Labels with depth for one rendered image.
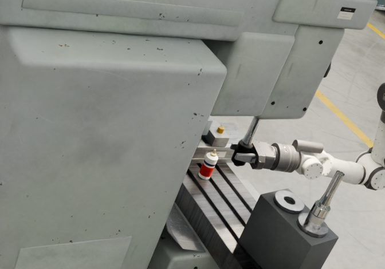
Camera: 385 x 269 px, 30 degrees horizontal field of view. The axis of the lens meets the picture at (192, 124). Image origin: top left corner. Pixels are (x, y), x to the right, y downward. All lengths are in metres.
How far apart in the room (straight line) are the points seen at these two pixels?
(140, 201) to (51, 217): 0.23
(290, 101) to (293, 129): 2.99
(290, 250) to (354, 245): 2.20
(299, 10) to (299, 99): 0.33
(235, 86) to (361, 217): 2.71
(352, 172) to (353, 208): 2.12
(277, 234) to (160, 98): 0.63
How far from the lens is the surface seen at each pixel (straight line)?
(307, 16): 1.87
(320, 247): 2.02
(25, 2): 1.49
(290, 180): 4.46
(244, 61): 1.83
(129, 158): 1.68
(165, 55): 1.60
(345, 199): 4.56
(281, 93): 2.01
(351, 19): 1.98
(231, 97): 1.88
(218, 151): 2.44
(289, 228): 2.01
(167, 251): 2.16
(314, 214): 1.99
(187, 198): 2.29
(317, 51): 1.99
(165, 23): 1.66
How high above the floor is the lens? 2.23
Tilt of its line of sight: 29 degrees down
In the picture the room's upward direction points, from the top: 22 degrees clockwise
